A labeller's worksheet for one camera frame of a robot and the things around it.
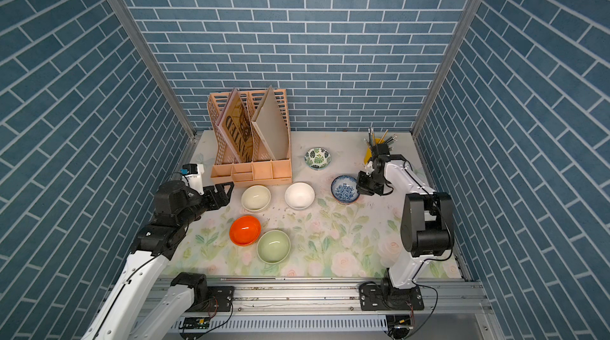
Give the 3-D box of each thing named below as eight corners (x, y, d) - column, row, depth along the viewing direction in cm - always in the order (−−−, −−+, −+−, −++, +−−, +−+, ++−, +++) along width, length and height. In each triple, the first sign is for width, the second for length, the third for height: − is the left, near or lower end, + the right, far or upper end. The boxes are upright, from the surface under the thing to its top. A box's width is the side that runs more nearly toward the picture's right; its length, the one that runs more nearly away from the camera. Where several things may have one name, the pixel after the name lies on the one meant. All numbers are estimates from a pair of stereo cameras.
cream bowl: (241, 214, 93) (238, 208, 89) (247, 191, 100) (244, 184, 96) (269, 214, 93) (267, 208, 89) (272, 191, 100) (271, 184, 96)
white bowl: (280, 203, 97) (279, 197, 93) (296, 184, 103) (295, 177, 99) (303, 217, 93) (302, 211, 89) (318, 196, 99) (318, 189, 95)
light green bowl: (257, 266, 82) (254, 261, 77) (262, 235, 89) (259, 229, 84) (289, 266, 82) (288, 261, 78) (291, 236, 89) (290, 230, 84)
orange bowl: (230, 248, 86) (226, 243, 82) (236, 221, 93) (232, 215, 89) (259, 248, 86) (256, 243, 82) (263, 221, 93) (261, 215, 89)
